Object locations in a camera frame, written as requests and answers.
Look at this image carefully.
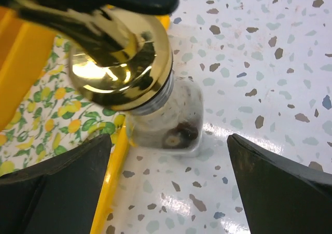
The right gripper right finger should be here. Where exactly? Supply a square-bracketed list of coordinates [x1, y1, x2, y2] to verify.
[227, 134, 331, 233]

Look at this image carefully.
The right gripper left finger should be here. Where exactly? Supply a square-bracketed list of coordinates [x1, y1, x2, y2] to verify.
[1, 134, 112, 233]

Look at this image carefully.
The glass oil bottle gold pourer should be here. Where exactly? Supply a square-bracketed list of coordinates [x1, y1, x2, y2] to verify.
[1, 0, 203, 157]

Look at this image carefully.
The lemon print cloth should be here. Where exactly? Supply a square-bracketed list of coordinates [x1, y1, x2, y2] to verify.
[1, 35, 125, 175]

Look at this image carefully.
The yellow flat tray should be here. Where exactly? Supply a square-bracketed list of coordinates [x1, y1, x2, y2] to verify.
[0, 7, 172, 234]

